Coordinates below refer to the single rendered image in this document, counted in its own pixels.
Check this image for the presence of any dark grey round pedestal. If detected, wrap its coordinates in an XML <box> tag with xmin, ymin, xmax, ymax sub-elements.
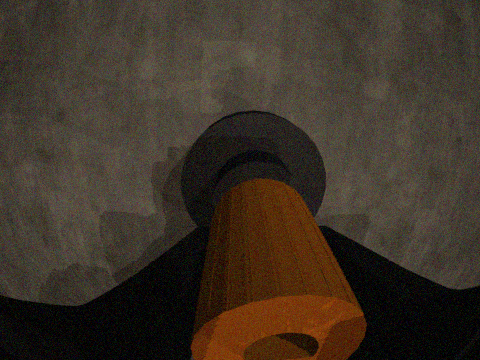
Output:
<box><xmin>181</xmin><ymin>111</ymin><xmax>325</xmax><ymax>228</ymax></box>

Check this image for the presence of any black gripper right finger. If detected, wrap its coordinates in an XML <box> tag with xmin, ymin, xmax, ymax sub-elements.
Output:
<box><xmin>319</xmin><ymin>225</ymin><xmax>480</xmax><ymax>360</ymax></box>

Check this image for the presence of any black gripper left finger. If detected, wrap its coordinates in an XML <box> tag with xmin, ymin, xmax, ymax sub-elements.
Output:
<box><xmin>0</xmin><ymin>225</ymin><xmax>211</xmax><ymax>360</ymax></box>

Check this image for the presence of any orange knob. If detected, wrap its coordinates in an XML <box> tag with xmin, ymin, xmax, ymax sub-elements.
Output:
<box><xmin>189</xmin><ymin>179</ymin><xmax>367</xmax><ymax>360</ymax></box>

